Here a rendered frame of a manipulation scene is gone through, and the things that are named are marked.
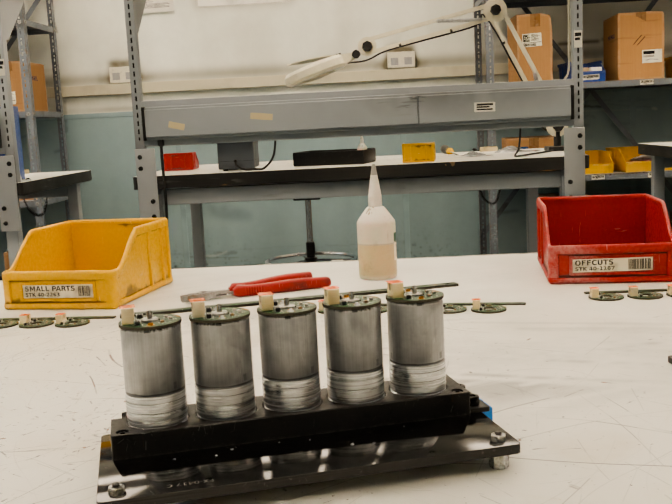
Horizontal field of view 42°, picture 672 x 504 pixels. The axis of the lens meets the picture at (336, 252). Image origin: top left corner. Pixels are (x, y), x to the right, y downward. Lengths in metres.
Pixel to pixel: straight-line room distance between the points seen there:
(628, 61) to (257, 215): 2.06
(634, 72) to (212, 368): 4.28
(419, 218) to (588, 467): 4.50
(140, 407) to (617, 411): 0.21
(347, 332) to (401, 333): 0.02
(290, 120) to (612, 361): 2.25
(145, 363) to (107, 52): 4.70
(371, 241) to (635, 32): 3.89
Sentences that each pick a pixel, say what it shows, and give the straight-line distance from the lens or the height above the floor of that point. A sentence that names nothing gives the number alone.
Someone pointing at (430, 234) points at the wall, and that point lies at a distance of 4.86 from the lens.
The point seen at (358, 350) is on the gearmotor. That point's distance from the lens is 0.37.
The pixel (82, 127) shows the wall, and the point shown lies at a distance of 5.06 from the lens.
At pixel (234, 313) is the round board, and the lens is 0.36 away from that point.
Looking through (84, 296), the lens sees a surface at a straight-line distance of 0.73.
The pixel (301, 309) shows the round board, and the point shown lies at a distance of 0.36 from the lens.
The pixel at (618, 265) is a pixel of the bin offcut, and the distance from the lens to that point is 0.73.
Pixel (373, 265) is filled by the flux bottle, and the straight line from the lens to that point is 0.77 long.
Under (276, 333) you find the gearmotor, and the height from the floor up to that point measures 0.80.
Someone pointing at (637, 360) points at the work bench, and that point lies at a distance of 0.52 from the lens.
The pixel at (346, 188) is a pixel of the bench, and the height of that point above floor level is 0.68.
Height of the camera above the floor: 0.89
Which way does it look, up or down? 8 degrees down
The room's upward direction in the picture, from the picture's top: 3 degrees counter-clockwise
